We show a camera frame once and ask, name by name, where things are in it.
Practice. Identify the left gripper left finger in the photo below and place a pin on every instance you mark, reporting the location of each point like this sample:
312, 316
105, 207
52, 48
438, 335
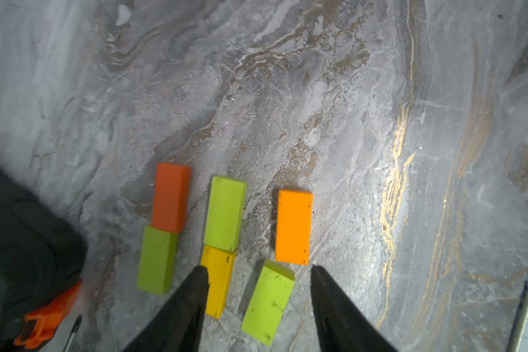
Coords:
178, 324

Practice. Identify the orange rectangular block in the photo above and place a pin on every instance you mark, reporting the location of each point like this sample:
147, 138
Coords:
294, 219

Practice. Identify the orange handled screwdriver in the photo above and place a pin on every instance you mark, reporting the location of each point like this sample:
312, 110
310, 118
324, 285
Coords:
72, 334

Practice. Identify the yellow block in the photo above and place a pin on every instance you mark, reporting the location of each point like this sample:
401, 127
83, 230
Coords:
219, 264

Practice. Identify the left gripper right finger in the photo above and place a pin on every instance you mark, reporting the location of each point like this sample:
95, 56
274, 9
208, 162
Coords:
340, 325

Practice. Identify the black plastic tool case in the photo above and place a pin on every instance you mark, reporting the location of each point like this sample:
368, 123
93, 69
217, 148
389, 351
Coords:
41, 260

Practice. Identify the light green narrow block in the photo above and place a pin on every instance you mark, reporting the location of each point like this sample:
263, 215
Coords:
225, 212

